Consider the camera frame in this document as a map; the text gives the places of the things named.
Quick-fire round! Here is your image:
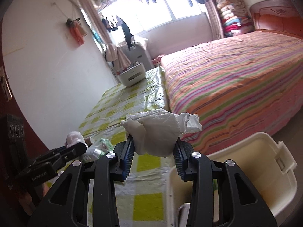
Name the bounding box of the plastic bag with green cup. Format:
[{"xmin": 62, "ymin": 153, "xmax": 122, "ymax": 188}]
[{"xmin": 65, "ymin": 131, "xmax": 113, "ymax": 163}]

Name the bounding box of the cream plastic trash bin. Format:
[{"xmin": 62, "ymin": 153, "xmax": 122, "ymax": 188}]
[{"xmin": 166, "ymin": 132, "xmax": 297, "ymax": 226}]

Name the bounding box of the person's left hand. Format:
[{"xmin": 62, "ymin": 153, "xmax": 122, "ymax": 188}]
[{"xmin": 20, "ymin": 183, "xmax": 50, "ymax": 207}]

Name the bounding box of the white plastic pen basket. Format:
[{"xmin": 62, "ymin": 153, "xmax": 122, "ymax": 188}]
[{"xmin": 118, "ymin": 63, "xmax": 146, "ymax": 87}]

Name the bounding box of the striped pink bed cover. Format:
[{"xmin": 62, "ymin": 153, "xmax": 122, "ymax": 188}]
[{"xmin": 160, "ymin": 31, "xmax": 302, "ymax": 154}]

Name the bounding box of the left pink curtain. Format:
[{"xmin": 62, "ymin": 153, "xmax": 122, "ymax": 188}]
[{"xmin": 78, "ymin": 0, "xmax": 131, "ymax": 73}]

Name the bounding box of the pink curtain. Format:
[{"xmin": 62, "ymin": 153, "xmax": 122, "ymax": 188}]
[
  {"xmin": 204, "ymin": 0, "xmax": 224, "ymax": 40},
  {"xmin": 78, "ymin": 0, "xmax": 131, "ymax": 73}
]

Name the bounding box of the white standing heater appliance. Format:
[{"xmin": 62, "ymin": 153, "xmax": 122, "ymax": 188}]
[{"xmin": 120, "ymin": 44, "xmax": 154, "ymax": 71}]

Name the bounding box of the right pink curtain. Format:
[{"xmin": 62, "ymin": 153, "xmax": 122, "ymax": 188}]
[{"xmin": 204, "ymin": 0, "xmax": 224, "ymax": 40}]

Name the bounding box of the stack of folded quilts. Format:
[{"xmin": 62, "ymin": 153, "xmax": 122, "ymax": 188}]
[{"xmin": 216, "ymin": 0, "xmax": 255, "ymax": 37}]

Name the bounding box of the red wooden headboard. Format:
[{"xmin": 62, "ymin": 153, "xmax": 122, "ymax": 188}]
[{"xmin": 250, "ymin": 0, "xmax": 302, "ymax": 38}]

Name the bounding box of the orange cloth on wall hook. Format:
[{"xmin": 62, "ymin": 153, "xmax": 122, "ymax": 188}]
[{"xmin": 66, "ymin": 18, "xmax": 87, "ymax": 46}]

